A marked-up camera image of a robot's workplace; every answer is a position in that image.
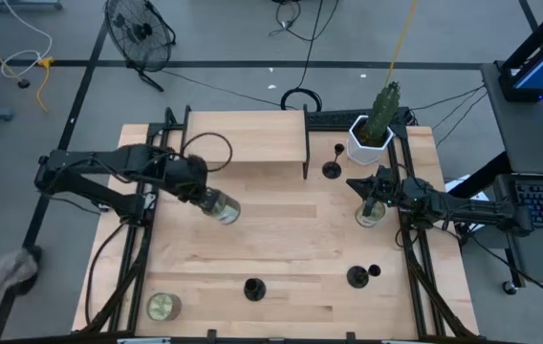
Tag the small white box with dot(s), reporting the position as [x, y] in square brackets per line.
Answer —
[103, 207]

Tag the black caster wheel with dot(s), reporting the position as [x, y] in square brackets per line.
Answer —
[509, 287]

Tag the green cactus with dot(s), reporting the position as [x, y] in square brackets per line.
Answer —
[382, 112]

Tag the black aluminium frame rails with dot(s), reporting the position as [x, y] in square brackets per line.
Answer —
[417, 286]
[138, 286]

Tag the black keyboard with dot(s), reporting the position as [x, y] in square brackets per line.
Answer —
[329, 119]

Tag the black floor fan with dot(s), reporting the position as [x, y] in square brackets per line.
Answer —
[140, 33]

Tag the wooden shelf riser black legs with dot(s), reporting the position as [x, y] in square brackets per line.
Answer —
[262, 136]

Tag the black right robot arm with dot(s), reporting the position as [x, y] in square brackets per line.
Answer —
[482, 212]

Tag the grey desk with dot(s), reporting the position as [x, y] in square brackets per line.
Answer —
[525, 134]

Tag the glass jar candle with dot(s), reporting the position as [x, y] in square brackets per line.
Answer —
[162, 307]
[372, 220]
[226, 210]

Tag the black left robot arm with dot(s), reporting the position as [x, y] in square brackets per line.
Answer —
[90, 160]

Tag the white hexagonal plant pot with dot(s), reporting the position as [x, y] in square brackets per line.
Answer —
[360, 153]

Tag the black diagonal desk leg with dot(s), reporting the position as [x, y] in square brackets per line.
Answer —
[482, 174]

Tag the grey metal floor base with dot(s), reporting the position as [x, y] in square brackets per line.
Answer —
[18, 4]

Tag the black candlestick holder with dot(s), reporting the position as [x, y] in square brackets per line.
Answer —
[332, 170]
[254, 292]
[357, 278]

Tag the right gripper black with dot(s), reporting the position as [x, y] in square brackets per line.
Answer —
[384, 184]

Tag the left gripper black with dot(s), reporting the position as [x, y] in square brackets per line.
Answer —
[188, 174]

